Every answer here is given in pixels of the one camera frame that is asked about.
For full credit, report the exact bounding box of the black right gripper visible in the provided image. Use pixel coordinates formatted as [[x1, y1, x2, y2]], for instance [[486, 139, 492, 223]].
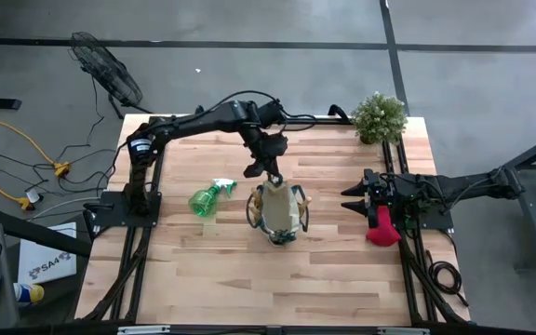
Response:
[[340, 167, 397, 221]]

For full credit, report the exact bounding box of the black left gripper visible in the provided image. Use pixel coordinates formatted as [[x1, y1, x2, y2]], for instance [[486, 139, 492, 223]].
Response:
[[248, 131, 290, 186]]

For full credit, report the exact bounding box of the beige green gardening tote bag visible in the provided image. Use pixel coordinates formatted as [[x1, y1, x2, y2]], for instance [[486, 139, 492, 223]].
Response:
[[245, 174, 314, 248]]

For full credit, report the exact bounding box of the hand rake with wooden handle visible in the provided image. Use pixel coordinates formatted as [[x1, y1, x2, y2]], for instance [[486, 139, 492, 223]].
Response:
[[298, 194, 315, 216]]

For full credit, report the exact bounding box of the green plastic spray bottle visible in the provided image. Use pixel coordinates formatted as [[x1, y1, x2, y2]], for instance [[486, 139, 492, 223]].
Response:
[[187, 178, 238, 218]]

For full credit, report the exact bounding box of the red cloth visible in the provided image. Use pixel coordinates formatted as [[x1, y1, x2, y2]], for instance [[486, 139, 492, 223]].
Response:
[[365, 204, 403, 248]]

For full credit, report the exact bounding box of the green potted plant black pot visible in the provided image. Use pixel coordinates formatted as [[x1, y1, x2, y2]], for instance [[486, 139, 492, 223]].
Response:
[[350, 91, 409, 146]]

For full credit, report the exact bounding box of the black metal stand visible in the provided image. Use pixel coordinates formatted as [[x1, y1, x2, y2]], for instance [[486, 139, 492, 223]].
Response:
[[500, 127, 536, 274]]

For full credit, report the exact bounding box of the black floor fan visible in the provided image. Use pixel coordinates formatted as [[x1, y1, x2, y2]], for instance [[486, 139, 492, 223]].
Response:
[[68, 31, 154, 120]]

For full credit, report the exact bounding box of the white power adapter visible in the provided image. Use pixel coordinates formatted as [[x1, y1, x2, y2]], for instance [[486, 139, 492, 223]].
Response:
[[24, 188, 44, 206]]

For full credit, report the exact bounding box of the white printed cardboard box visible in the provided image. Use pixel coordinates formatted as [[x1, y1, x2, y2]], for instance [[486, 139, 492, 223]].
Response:
[[16, 221, 78, 285]]

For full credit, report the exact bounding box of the black desk leg bar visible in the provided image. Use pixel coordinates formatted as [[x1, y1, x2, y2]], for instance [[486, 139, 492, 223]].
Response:
[[0, 204, 92, 258]]

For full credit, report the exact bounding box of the yellow and white bottle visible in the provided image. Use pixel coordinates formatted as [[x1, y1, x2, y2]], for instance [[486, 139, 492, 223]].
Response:
[[13, 282, 46, 307]]

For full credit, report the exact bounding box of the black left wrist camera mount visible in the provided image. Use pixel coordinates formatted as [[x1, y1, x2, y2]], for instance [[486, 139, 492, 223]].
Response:
[[242, 160, 265, 180]]

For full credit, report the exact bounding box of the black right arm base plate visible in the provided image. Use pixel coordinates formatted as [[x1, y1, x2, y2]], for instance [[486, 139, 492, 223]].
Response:
[[391, 204, 455, 232]]

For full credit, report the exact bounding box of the black arched bracket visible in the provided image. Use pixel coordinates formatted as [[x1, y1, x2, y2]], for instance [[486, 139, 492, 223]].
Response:
[[327, 103, 352, 125]]

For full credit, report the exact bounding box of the coiled black cable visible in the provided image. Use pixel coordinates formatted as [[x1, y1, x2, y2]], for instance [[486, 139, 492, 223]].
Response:
[[425, 248, 470, 308]]

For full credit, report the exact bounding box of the silver frame bracket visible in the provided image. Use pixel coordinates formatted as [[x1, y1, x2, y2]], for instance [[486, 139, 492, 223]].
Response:
[[376, 327, 431, 335], [116, 325, 172, 335]]

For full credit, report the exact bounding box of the black aluminium table frame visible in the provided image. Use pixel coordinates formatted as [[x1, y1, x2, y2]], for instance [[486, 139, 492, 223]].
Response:
[[74, 111, 536, 335]]

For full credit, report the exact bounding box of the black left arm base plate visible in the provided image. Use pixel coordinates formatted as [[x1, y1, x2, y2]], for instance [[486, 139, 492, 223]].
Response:
[[84, 190, 163, 229]]

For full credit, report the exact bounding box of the yellow extension cable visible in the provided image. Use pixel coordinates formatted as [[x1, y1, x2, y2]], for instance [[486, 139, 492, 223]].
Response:
[[0, 88, 72, 211]]

